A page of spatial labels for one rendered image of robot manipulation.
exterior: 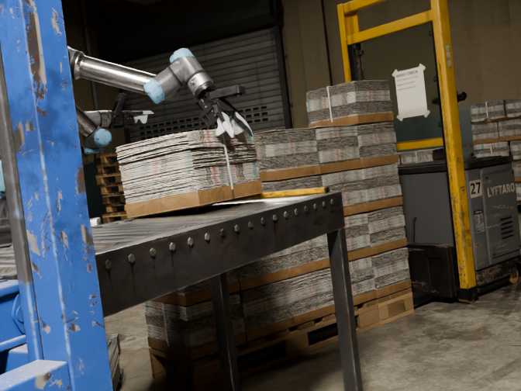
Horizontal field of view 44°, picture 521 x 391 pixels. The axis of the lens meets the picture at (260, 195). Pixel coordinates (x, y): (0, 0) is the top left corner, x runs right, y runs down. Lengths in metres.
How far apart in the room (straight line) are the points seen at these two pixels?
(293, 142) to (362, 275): 0.80
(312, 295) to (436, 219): 1.16
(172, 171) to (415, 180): 2.37
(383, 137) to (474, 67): 5.95
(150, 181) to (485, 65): 7.73
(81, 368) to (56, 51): 0.43
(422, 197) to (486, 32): 5.60
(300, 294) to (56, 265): 2.30
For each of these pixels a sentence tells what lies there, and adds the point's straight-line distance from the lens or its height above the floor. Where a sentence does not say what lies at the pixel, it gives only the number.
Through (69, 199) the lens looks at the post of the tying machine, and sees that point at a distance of 0.92.
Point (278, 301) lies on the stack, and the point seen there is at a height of 0.28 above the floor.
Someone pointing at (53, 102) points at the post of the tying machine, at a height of 1.04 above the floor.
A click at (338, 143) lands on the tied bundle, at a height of 0.97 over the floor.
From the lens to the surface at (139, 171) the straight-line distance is 2.05.
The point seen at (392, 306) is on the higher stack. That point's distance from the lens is 3.62.
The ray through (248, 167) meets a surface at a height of 0.92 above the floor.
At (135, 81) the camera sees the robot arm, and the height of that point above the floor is 1.25.
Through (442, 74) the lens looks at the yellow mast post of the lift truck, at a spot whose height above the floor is 1.28.
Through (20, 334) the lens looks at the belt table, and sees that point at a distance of 1.07.
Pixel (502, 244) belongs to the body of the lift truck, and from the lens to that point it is 4.17.
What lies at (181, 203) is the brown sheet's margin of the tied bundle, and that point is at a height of 0.84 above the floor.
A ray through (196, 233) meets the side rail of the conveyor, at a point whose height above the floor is 0.79.
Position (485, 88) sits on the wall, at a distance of 9.39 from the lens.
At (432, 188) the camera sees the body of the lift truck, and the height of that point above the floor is 0.65.
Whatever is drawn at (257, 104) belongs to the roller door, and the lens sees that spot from 10.59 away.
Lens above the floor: 0.93
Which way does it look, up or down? 3 degrees down
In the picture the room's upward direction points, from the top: 7 degrees counter-clockwise
